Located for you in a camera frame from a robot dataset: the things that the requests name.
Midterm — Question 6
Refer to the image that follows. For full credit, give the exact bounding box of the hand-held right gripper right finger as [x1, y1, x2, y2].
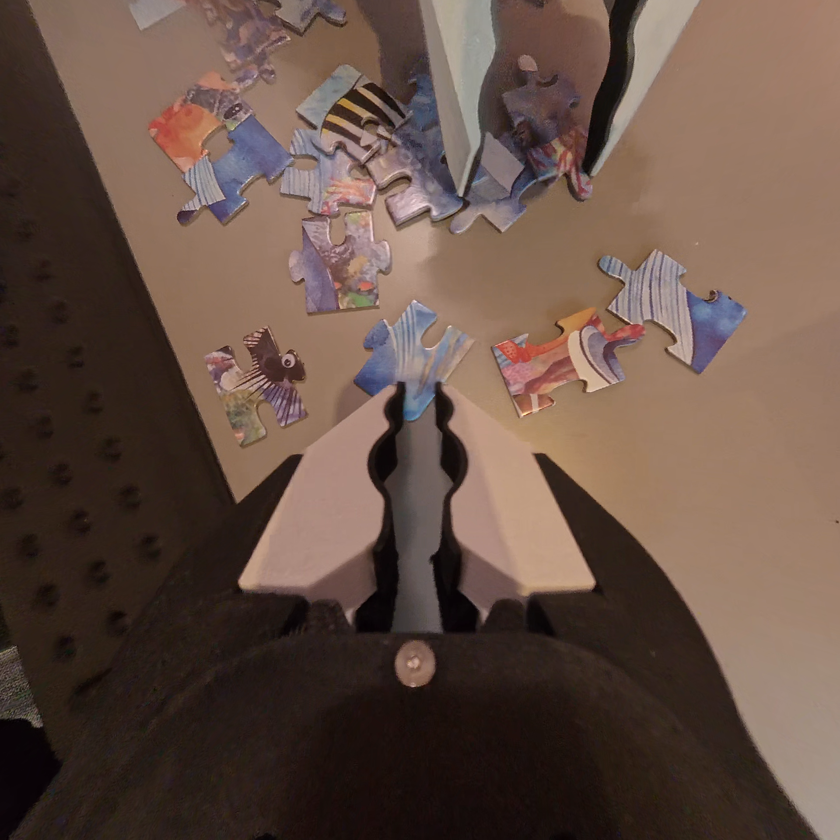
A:
[430, 384, 597, 631]

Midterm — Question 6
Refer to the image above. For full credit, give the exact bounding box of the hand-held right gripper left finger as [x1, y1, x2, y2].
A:
[239, 384, 403, 631]

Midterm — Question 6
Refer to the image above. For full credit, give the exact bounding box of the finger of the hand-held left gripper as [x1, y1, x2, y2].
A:
[420, 0, 506, 198]
[583, 0, 702, 178]

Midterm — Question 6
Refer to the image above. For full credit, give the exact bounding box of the single jigsaw puzzle piece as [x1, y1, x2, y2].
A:
[205, 327, 308, 448]
[354, 301, 475, 422]

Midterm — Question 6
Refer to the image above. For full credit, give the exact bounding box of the pile of jigsaw puzzle pieces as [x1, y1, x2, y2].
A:
[128, 0, 749, 417]

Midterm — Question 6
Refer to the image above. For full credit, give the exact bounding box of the dark perforated panel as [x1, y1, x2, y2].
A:
[0, 0, 238, 756]

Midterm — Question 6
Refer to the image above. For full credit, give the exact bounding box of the woven cloth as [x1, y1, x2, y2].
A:
[0, 646, 43, 726]

